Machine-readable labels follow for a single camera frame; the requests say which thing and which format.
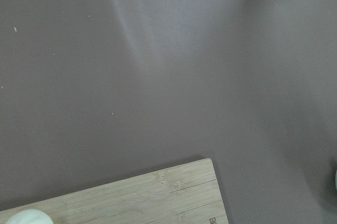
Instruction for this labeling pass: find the light green bowl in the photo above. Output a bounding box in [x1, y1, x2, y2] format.
[334, 169, 337, 190]

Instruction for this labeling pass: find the bamboo cutting board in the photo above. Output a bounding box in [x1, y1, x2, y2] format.
[1, 158, 228, 223]

